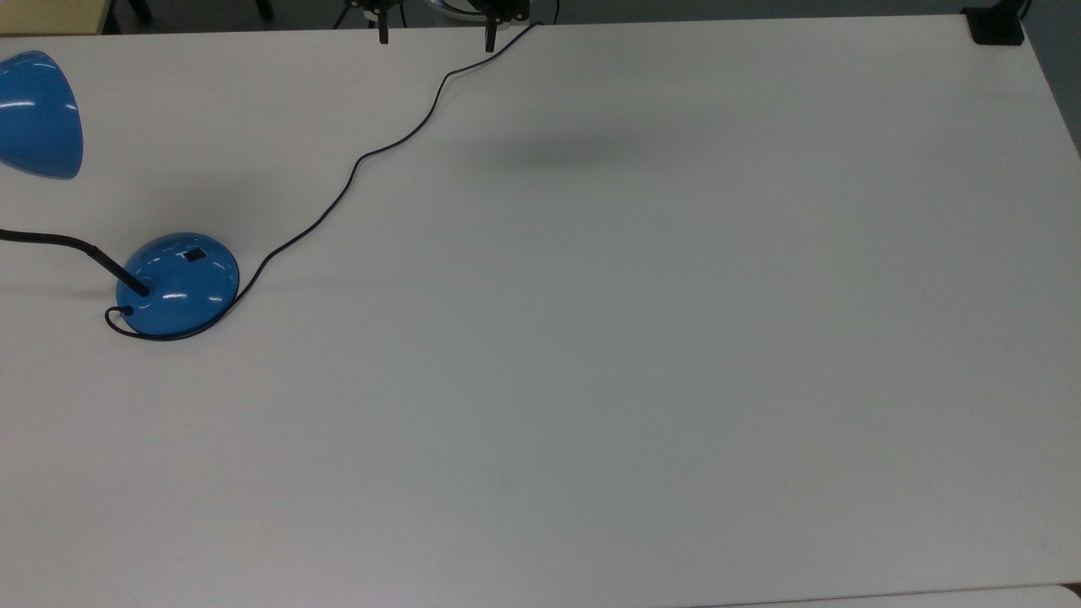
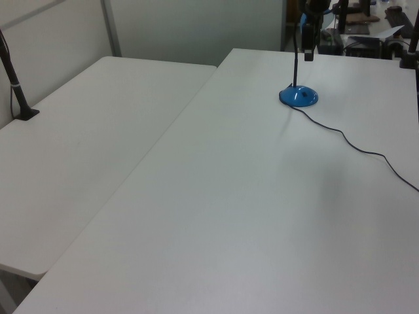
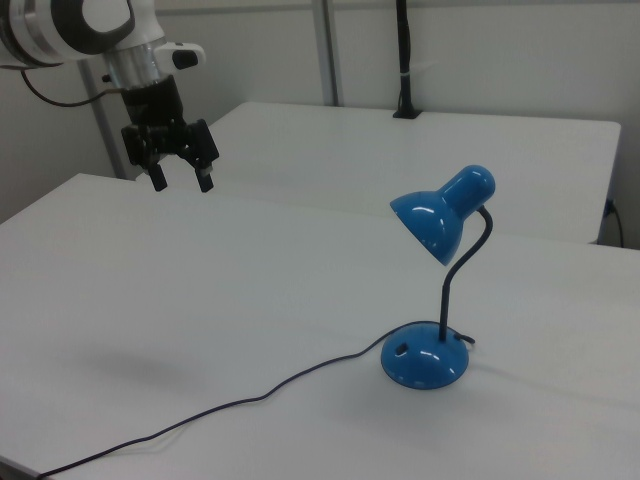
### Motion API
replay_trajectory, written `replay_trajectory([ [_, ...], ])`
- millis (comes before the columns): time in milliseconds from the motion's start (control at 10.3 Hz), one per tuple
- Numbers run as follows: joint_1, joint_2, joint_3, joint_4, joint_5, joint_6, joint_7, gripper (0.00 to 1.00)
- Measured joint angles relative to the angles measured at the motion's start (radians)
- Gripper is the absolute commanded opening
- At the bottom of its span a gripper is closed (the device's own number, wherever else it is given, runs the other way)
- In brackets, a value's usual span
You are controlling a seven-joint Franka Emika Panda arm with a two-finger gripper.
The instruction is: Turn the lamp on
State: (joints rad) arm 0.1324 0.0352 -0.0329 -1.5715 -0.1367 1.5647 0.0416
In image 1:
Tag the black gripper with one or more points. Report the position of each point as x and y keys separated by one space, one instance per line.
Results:
x=507 y=8

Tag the blue desk lamp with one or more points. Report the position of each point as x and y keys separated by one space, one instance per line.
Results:
x=179 y=289

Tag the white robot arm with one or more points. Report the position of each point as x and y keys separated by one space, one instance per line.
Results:
x=452 y=5

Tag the black chair leg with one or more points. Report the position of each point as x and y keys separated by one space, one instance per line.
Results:
x=264 y=8
x=140 y=8

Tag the light wooden table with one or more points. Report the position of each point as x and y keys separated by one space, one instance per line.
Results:
x=51 y=15

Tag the black table clamp mount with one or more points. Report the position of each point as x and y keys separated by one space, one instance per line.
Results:
x=996 y=25

